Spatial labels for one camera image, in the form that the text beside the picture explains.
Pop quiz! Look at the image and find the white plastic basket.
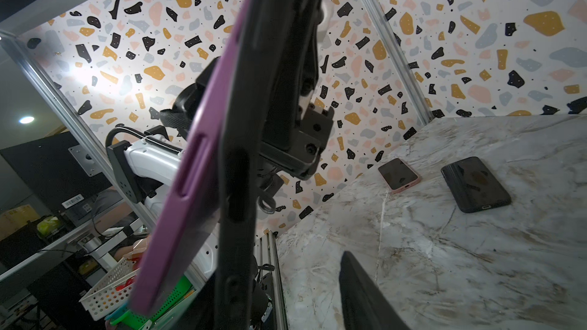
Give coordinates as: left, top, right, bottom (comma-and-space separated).
79, 258, 139, 321

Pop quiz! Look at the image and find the phone in black case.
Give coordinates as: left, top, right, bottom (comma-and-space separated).
441, 157, 512, 214

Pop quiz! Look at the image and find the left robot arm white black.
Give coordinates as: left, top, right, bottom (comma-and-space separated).
106, 31, 333, 215

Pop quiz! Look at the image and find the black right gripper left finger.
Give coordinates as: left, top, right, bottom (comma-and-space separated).
174, 274, 216, 330

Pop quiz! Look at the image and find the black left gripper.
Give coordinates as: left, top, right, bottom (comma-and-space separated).
257, 31, 334, 213

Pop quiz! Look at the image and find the black phone case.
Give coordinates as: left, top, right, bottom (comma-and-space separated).
213, 0, 319, 329

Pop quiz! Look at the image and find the phone in pink case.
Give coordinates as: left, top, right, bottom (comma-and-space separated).
378, 158, 421, 194

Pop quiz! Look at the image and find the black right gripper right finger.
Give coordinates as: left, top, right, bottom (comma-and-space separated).
339, 251, 409, 330

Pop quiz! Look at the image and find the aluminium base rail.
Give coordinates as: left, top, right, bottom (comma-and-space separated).
251, 231, 289, 330

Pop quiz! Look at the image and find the purple phone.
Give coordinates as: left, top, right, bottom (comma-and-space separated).
128, 0, 252, 316

